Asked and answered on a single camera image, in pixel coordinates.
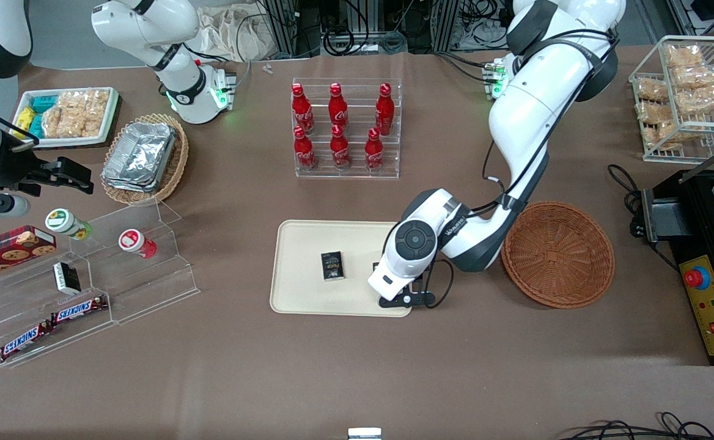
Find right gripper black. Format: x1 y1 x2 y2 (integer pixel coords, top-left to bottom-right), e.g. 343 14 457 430
0 131 95 197

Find aluminium foil tray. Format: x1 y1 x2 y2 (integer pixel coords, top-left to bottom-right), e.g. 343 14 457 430
101 122 177 187
101 171 162 195

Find white snack tray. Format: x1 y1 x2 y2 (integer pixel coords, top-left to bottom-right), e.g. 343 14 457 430
18 87 120 149

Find black sandwich box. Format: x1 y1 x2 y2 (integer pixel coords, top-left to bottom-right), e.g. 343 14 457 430
322 252 345 282
53 262 81 295

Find beige plastic tray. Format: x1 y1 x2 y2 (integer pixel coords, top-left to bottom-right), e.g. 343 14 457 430
270 220 419 317

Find light oval wicker basket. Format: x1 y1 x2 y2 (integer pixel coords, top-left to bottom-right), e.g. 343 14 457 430
100 113 190 205

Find brown round wicker basket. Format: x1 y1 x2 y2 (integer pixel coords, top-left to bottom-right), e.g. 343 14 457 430
502 202 616 309

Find green sunflower yoghurt cup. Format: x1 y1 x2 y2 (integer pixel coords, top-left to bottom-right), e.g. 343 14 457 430
45 208 92 240

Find rice cracker bag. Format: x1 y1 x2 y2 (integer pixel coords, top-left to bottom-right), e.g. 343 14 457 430
76 116 108 139
57 90 111 120
42 109 79 139

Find tartan cookie box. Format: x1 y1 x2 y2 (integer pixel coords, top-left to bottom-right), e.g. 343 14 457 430
0 225 57 283

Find red lid yoghurt cup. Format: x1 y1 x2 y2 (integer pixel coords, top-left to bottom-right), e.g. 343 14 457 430
119 229 157 259

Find Snickers bar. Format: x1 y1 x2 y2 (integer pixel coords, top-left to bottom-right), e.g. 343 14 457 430
0 321 55 362
51 295 108 325

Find clear acrylic bottle rack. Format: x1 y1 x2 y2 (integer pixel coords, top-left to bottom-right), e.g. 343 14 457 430
292 78 403 180

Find clear acrylic stepped display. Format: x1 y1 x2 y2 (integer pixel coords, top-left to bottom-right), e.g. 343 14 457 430
0 199 201 367

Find red cola bottle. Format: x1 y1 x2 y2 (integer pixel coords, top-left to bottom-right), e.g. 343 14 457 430
375 82 396 136
292 83 315 135
328 82 349 130
365 128 385 173
330 125 351 171
293 126 318 172

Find beige cloth bag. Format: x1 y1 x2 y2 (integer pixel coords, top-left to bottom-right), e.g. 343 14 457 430
198 5 284 62

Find black cooking machine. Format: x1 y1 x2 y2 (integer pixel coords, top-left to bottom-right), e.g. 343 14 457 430
641 168 714 367

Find fried snack bag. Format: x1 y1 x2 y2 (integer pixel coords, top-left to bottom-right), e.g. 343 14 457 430
637 78 669 101
637 101 672 125
675 86 714 116
666 44 705 68
672 64 714 87
657 121 694 150

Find black power cable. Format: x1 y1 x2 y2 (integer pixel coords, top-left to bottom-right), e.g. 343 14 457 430
608 164 646 239

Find black floor cables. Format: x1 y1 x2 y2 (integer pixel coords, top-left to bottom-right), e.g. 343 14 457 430
559 412 714 440

